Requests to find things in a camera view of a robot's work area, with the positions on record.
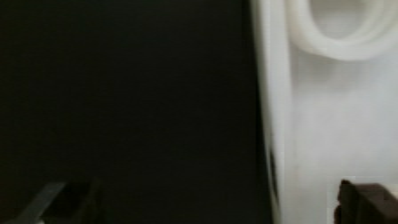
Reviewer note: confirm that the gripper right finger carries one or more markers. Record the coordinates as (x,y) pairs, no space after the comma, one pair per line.
(367,204)

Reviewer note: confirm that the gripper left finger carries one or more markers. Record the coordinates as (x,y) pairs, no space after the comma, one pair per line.
(65,204)

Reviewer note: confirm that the white square table top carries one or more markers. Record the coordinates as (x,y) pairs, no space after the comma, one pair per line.
(325,42)

